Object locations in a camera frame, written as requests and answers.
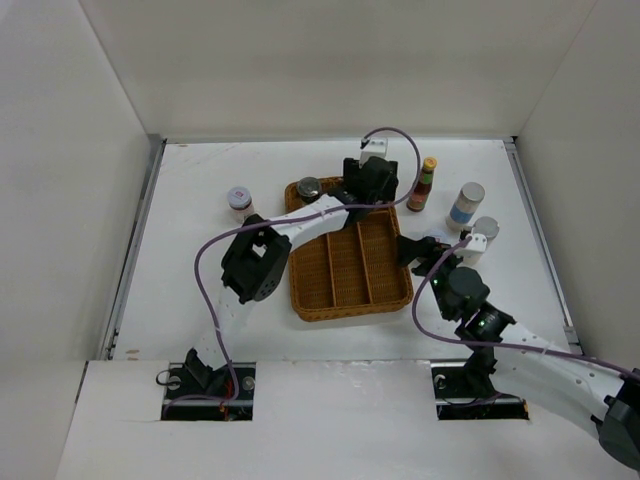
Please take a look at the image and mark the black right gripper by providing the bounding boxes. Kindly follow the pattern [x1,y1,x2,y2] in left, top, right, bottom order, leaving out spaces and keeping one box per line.
[396,234,470,321]

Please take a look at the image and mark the clear-cap salt grinder bottle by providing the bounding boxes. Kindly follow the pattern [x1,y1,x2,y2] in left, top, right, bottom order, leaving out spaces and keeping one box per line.
[296,176,323,204]

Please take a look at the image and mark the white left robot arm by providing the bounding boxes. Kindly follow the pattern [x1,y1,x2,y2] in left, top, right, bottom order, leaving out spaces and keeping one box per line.
[188,156,399,399]

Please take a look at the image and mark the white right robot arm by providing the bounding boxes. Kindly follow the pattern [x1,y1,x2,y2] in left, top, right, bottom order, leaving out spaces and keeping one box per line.
[396,233,639,470]

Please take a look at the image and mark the white-lid brown spice jar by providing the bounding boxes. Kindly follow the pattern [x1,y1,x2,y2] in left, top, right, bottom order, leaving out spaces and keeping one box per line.
[424,228,449,243]

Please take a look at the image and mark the red ketchup bottle yellow cap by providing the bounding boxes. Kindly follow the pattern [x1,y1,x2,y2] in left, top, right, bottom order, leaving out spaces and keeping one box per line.
[406,157,438,212]

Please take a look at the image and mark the brown wicker divided basket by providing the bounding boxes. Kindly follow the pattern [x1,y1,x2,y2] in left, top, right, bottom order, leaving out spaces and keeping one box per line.
[289,208,413,322]

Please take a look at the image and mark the blue-label white granule bottle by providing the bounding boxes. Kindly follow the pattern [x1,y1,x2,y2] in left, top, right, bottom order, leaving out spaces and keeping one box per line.
[445,182,485,231]

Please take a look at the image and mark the orange-label spice jar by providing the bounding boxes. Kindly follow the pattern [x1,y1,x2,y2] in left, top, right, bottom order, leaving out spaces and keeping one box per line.
[227,186,254,223]

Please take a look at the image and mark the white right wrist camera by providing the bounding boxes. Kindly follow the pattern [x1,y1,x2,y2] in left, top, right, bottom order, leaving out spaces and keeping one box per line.
[457,228,489,260]

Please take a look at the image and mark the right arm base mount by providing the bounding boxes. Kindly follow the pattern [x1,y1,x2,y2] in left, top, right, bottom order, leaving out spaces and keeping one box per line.
[430,354,529,421]

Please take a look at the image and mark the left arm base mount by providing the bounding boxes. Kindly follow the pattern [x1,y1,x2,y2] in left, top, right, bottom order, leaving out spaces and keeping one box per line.
[155,349,257,422]

